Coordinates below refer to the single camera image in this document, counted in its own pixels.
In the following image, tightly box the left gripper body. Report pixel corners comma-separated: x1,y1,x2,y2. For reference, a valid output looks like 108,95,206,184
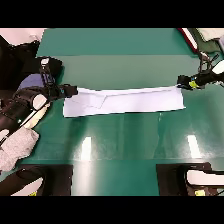
58,83,80,100

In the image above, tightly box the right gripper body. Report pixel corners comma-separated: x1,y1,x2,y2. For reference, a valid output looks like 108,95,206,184
176,74,196,91

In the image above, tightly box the lavender shirt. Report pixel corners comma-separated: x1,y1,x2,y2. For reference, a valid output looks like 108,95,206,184
62,85,187,119

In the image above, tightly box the cream garment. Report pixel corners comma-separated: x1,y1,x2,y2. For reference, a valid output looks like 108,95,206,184
21,101,51,130

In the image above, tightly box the dark green garment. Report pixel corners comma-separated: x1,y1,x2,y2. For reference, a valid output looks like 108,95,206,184
195,31,222,55

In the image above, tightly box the dark red garment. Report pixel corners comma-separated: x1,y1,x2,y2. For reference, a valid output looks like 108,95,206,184
177,28,202,54

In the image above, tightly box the white garment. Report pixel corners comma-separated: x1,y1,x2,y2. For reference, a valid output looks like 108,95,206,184
196,28,224,43

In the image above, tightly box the black garment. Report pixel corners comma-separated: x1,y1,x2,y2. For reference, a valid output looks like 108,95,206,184
0,34,64,92

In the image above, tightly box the grey garment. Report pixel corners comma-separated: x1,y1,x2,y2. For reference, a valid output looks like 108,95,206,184
0,126,41,173

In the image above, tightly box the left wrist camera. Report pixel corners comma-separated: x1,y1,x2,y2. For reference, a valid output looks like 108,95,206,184
38,56,55,88

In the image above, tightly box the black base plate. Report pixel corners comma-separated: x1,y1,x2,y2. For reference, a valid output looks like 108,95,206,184
0,163,74,197
156,162,214,197

